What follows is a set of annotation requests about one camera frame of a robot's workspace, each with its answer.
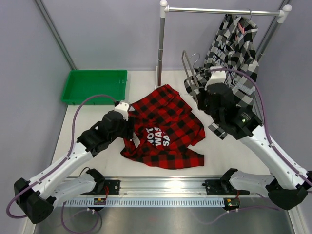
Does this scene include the pink clothes hanger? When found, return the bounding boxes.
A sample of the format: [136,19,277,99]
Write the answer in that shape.
[237,22,245,35]

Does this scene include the metal clothes rack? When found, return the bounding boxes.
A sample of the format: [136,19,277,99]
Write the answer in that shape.
[156,0,292,88]

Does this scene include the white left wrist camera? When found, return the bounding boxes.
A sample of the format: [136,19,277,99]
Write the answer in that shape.
[114,101,131,121]

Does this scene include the white slotted cable duct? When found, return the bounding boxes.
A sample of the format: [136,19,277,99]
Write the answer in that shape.
[65,197,225,208]

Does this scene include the black white plaid shirt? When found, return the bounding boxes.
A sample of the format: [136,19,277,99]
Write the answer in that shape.
[183,13,259,140]

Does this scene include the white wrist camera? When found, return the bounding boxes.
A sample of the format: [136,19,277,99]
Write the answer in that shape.
[114,101,131,121]
[204,66,227,90]

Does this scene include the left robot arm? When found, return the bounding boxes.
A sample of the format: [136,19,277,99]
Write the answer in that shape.
[14,102,134,224]

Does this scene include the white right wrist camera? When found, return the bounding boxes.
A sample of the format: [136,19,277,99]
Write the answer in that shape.
[204,66,227,90]

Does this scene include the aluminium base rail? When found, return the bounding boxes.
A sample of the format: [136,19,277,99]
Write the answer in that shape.
[102,175,264,198]

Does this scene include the red black plaid shirt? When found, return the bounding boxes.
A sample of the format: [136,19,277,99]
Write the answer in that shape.
[120,84,205,170]

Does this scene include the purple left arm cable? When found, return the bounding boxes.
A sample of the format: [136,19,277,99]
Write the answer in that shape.
[6,94,120,219]

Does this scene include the green plastic tray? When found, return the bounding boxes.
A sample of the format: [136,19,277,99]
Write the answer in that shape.
[61,70,128,105]

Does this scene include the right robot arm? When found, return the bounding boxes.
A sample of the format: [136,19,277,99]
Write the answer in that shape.
[197,83,312,210]

